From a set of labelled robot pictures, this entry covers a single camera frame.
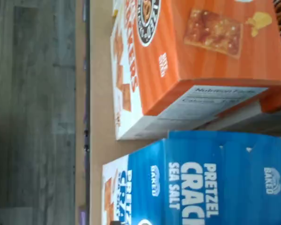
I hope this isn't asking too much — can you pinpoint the white and orange crackers box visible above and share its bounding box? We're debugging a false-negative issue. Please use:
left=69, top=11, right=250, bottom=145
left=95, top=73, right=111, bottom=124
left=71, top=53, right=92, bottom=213
left=110, top=0, right=260, bottom=141

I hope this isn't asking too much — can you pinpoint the brown wooden shelf board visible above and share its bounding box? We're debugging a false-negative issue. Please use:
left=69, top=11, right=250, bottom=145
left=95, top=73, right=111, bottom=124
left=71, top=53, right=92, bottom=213
left=75, top=0, right=132, bottom=225

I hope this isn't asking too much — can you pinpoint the blue and white crackers box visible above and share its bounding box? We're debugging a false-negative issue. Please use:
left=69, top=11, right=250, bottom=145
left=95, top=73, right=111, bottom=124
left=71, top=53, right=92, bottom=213
left=102, top=138, right=166, bottom=225

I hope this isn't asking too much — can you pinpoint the orange pretzel crackers box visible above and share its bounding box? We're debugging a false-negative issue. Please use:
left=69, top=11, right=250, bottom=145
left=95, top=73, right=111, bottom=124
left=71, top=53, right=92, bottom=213
left=125, top=0, right=281, bottom=120

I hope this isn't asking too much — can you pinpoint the blue sea salt pretzel box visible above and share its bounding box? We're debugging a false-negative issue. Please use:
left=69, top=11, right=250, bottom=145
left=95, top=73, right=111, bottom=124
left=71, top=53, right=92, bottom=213
left=163, top=130, right=281, bottom=225

